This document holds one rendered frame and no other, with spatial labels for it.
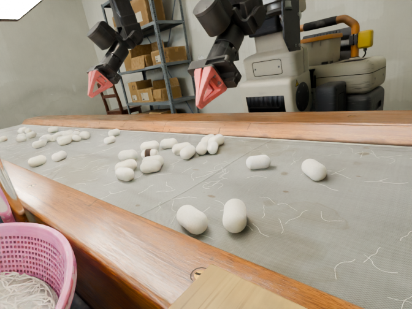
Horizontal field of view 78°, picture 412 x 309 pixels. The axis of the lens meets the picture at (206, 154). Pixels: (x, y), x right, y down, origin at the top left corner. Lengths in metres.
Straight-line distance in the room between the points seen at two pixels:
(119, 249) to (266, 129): 0.36
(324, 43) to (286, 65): 0.31
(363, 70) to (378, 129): 0.72
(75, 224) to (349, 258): 0.23
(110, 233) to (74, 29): 5.43
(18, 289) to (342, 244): 0.27
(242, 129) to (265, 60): 0.53
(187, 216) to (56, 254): 0.11
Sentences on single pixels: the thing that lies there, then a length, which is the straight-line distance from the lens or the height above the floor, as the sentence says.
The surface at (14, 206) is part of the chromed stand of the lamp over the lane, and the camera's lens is 0.34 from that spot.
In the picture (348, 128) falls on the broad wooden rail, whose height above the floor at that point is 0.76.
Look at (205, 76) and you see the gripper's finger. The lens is 0.53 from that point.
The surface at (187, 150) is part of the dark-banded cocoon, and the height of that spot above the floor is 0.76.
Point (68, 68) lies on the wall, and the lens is 5.43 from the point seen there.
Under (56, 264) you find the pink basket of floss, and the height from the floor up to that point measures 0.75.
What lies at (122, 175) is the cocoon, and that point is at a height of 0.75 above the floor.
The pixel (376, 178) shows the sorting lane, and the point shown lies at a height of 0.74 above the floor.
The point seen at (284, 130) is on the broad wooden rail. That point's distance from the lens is 0.48.
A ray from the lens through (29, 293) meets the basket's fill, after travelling 0.28.
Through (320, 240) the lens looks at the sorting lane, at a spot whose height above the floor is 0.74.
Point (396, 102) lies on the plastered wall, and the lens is 2.34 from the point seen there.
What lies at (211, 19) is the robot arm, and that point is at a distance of 0.57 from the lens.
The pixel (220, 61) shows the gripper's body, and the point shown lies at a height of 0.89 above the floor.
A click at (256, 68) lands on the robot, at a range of 1.04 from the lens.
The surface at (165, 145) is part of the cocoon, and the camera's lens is 0.51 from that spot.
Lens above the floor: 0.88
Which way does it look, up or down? 19 degrees down
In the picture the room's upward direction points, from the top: 10 degrees counter-clockwise
